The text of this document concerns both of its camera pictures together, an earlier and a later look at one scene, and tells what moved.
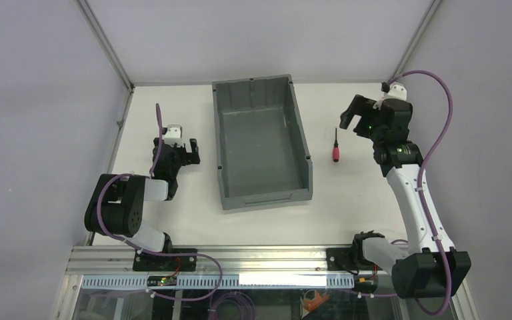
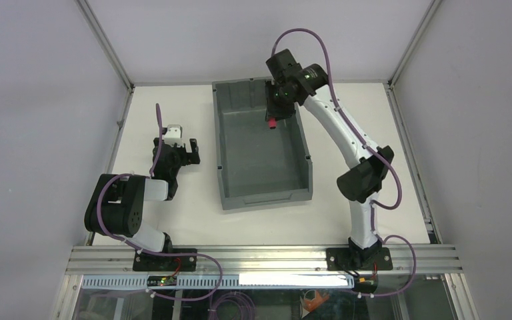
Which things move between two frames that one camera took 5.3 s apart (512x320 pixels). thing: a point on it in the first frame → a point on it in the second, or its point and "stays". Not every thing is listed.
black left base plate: (149, 263) stays
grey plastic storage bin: (263, 155) stays
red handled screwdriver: (336, 154) → (272, 123)
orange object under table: (310, 305) stays
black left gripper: (176, 153) stays
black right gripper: (368, 115) → (280, 111)
